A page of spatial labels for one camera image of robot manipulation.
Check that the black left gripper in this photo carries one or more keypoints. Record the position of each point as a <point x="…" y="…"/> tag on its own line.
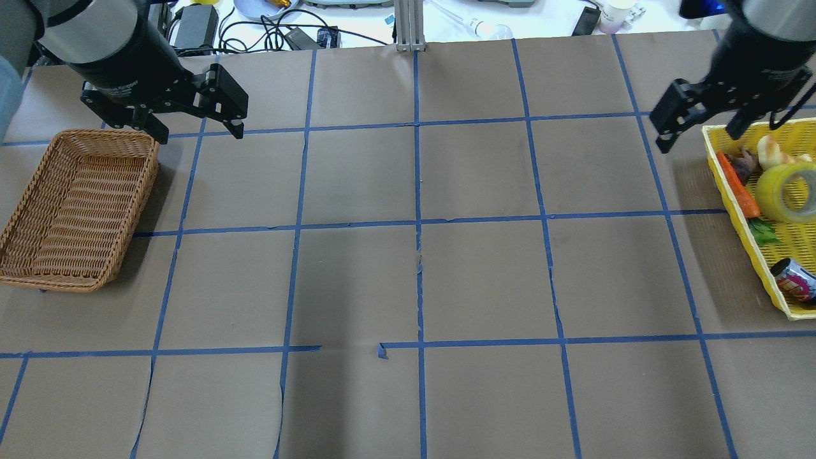
<point x="129" y="62"/>

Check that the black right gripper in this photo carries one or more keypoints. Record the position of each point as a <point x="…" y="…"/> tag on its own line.
<point x="757" y="56"/>

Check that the yellow tape roll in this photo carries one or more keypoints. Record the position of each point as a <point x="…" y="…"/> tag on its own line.
<point x="786" y="193"/>

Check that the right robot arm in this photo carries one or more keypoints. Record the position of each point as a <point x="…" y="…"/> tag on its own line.
<point x="768" y="35"/>

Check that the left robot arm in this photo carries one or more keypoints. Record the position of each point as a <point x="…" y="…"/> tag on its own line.
<point x="106" y="33"/>

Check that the yellow toy croissant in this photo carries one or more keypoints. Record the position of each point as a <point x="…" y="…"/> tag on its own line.
<point x="770" y="154"/>

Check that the yellow plastic basket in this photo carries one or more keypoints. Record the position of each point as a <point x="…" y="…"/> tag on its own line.
<point x="796" y="241"/>

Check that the black power adapter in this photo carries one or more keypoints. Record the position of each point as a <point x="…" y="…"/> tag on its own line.
<point x="195" y="29"/>

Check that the orange toy carrot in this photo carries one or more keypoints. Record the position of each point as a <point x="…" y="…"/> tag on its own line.
<point x="761" y="230"/>

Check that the blue bowl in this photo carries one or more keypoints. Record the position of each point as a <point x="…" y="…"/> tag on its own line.
<point x="255" y="10"/>

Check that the brown wicker basket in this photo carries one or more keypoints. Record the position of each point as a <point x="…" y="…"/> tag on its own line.
<point x="74" y="222"/>

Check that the small dark can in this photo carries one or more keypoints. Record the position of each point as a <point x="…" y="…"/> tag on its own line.
<point x="792" y="278"/>

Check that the aluminium frame post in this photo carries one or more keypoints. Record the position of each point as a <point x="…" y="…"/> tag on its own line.
<point x="409" y="25"/>

